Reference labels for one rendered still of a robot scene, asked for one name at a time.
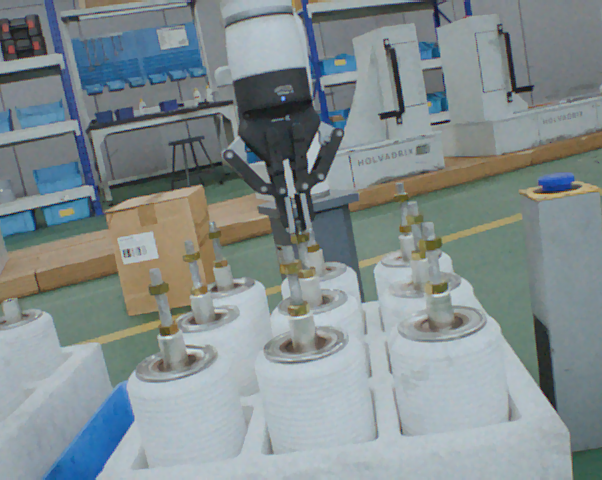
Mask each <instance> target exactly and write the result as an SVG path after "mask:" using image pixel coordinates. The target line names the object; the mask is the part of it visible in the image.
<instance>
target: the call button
mask: <svg viewBox="0 0 602 480"><path fill-rule="evenodd" d="M574 181H575V178H574V175H573V174H571V173H559V174H551V175H549V174H546V175H542V176H540V177H539V179H538V186H542V190H543V191H561V190H566V189H570V188H571V183H572V182H574Z"/></svg>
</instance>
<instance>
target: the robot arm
mask: <svg viewBox="0 0 602 480"><path fill-rule="evenodd" d="M219 4H220V9H221V14H222V19H223V24H224V29H225V35H226V47H227V56H228V61H229V66H225V67H219V68H217V69H216V70H215V72H214V77H215V83H216V87H217V88H219V87H222V88H223V87H227V86H228V85H233V86H234V92H235V97H236V102H237V107H238V112H239V117H240V124H239V128H238V138H237V139H236V140H235V141H234V142H233V143H231V144H230V145H229V146H228V149H226V150H223V151H222V152H221V154H220V157H221V159H222V160H223V161H224V162H225V163H226V164H227V165H228V166H229V167H230V168H231V169H232V170H233V171H235V172H237V173H238V175H239V176H240V177H241V178H242V179H243V180H244V181H245V182H246V183H247V184H248V185H249V186H250V187H251V188H252V189H253V190H254V191H255V192H256V193H260V194H263V195H265V194H267V195H272V196H273V197H274V201H275V207H276V212H277V217H278V223H279V225H280V226H282V227H283V228H286V230H287V232H289V233H295V232H297V229H296V223H295V217H294V211H293V206H292V204H295V205H296V210H297V215H298V220H301V222H303V229H304V230H309V229H311V223H312V222H314V219H315V213H314V208H313V203H312V201H316V200H320V198H323V197H327V196H329V195H331V191H330V185H329V180H328V173H329V171H330V168H331V166H332V164H333V161H334V159H335V157H336V154H337V152H338V148H339V146H340V144H341V141H342V139H343V136H344V131H343V130H342V129H341V128H333V127H331V126H329V125H327V123H324V122H321V120H320V116H319V114H318V113H317V112H316V109H315V104H314V101H313V100H314V98H313V91H312V79H311V72H310V66H309V58H308V50H307V41H306V33H305V29H304V25H302V22H301V20H300V18H299V16H298V15H297V14H296V13H294V12H293V6H292V1H291V0H219ZM244 145H246V146H247V147H248V148H249V149H250V151H251V152H252V153H253V154H254V155H255V156H256V157H258V158H260V159H261V160H262V161H263V162H265V166H266V170H267V173H268V177H269V181H270V183H266V182H265V181H264V180H263V179H262V178H261V177H260V176H259V174H257V173H256V172H255V171H254V170H253V169H252V168H251V167H250V166H249V165H248V164H247V163H246V162H245V161H246V159H247V154H246V153H245V151H244Z"/></svg>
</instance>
